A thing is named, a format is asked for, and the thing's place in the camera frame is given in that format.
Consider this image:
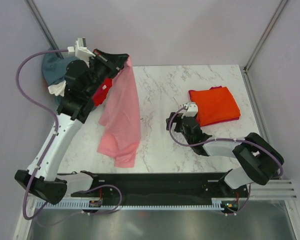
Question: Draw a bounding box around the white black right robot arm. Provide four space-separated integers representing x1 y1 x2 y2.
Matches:
165 112 284 197

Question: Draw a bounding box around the white slotted cable duct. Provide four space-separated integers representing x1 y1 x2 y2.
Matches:
34 198 241 210

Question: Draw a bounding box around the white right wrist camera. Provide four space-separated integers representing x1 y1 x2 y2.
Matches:
181 102 199 118

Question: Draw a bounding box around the left aluminium frame post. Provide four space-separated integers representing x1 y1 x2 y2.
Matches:
24 0 59 50

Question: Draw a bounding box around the folded magenta t-shirt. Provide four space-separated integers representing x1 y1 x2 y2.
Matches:
188 86 241 128

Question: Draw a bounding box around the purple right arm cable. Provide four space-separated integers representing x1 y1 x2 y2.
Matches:
168 107 285 216

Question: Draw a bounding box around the aluminium frame post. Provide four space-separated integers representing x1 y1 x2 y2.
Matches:
24 0 59 50
243 0 290 75

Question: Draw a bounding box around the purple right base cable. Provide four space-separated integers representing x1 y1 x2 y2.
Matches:
222 183 252 217

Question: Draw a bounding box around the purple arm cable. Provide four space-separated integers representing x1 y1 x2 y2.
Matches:
168 107 285 216
16 48 71 221

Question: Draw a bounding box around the pink t-shirt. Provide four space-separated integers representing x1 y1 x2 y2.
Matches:
97 58 142 168

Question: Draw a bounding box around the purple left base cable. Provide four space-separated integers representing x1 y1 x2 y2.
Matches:
81 184 123 216

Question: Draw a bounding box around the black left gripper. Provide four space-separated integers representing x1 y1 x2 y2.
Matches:
86 48 129 99

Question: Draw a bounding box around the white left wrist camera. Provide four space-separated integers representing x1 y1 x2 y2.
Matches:
67 37 96 62

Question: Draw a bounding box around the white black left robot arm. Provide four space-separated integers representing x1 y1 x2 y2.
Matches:
14 47 129 205

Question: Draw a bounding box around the white t-shirt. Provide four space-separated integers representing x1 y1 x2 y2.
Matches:
48 80 67 97

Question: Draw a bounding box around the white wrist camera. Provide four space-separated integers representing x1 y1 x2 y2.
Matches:
67 37 96 62
181 102 199 118

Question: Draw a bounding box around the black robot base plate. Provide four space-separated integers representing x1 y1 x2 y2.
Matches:
71 172 248 205

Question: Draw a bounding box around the red t-shirt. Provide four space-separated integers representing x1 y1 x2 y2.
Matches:
92 78 113 107

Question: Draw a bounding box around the right aluminium frame post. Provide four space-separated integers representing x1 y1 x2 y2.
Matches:
243 0 290 75

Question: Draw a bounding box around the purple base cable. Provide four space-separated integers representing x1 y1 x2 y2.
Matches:
81 184 123 216
222 183 252 217

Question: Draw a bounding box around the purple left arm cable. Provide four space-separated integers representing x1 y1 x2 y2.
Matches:
16 48 71 221

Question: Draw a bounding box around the teal blue t-shirt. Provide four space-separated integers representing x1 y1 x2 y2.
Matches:
41 53 79 106

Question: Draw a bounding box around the right aluminium table rail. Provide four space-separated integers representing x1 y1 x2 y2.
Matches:
240 68 270 143

